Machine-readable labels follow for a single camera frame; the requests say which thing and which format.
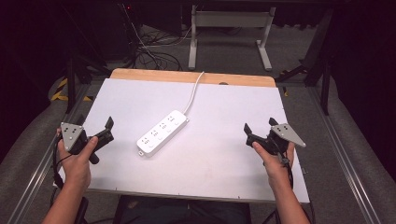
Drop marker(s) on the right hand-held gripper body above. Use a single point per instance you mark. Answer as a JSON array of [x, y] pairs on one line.
[[280, 137]]

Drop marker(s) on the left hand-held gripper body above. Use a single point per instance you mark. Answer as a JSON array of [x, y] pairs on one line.
[[72, 135]]

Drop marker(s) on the white power strip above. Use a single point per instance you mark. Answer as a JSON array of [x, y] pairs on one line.
[[163, 132]]

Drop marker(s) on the person's right hand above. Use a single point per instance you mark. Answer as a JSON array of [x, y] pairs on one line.
[[275, 165]]

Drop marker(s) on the person's left hand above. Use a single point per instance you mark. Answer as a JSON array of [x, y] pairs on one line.
[[76, 166]]

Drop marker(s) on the yellow black hazard tape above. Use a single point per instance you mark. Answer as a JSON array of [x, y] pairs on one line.
[[61, 93]]

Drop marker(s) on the black metal stand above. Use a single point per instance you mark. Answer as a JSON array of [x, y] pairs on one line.
[[317, 62], [72, 81]]

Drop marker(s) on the aluminium floor rail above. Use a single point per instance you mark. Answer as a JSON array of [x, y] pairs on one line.
[[40, 165], [342, 155]]

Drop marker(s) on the white metal table frame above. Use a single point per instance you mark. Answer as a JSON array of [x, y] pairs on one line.
[[229, 21]]

